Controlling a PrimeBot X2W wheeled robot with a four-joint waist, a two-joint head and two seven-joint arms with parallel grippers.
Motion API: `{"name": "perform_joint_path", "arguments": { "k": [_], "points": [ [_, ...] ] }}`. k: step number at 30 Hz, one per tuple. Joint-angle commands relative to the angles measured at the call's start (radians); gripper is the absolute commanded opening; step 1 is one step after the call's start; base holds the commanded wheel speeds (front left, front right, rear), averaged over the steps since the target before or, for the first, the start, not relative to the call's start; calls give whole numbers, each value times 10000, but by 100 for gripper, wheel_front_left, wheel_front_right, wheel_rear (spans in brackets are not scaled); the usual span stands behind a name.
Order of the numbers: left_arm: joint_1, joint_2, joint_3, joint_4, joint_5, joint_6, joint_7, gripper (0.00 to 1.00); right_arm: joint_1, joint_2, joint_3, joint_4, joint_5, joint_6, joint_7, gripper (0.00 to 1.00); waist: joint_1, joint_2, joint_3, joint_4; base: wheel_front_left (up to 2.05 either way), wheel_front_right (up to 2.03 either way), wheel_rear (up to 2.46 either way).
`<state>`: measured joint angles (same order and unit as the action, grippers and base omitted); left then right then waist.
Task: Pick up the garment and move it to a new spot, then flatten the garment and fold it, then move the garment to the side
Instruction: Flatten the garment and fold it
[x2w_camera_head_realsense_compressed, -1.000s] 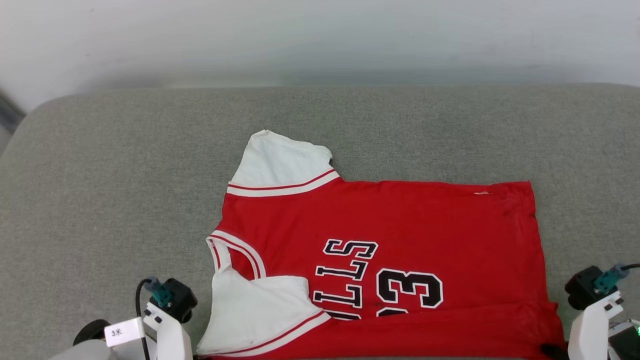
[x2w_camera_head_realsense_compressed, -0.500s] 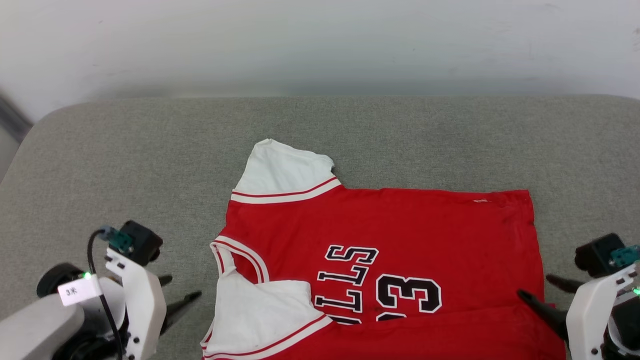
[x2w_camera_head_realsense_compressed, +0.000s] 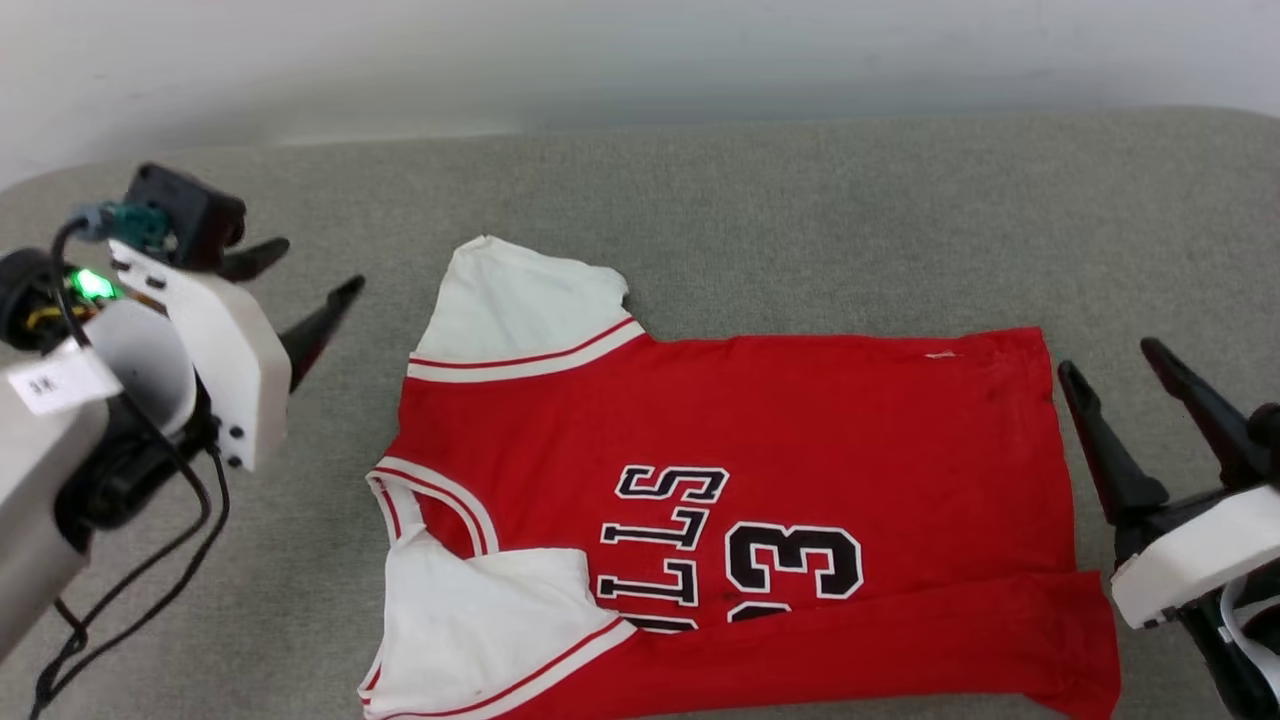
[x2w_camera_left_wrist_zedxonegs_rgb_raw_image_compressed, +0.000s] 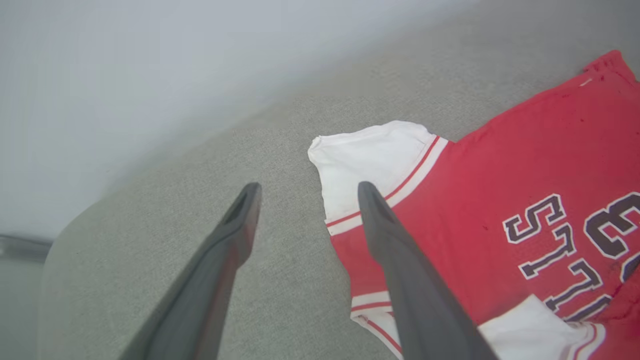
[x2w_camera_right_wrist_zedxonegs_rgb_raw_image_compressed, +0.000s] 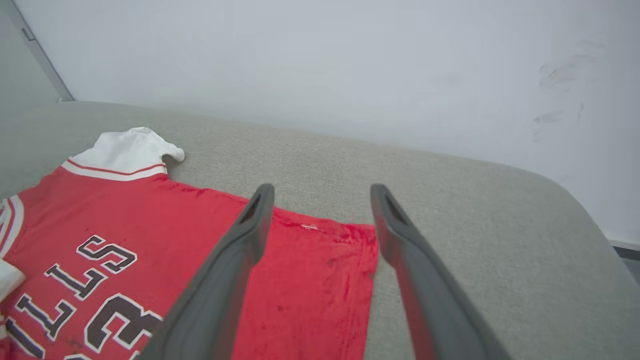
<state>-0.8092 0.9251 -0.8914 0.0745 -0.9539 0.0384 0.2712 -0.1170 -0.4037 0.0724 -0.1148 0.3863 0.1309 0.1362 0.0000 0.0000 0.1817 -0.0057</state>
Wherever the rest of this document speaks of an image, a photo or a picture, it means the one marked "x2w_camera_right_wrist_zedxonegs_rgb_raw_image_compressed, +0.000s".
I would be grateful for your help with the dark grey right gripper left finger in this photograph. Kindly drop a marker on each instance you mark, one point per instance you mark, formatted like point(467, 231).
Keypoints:
point(215, 300)

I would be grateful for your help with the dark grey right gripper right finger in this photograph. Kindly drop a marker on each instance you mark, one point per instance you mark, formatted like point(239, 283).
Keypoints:
point(435, 310)

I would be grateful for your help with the grey door frame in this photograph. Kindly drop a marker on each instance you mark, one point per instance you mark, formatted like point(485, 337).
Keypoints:
point(20, 65)

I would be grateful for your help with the red and white basketball jersey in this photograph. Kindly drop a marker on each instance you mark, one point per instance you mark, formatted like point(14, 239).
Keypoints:
point(150, 210)

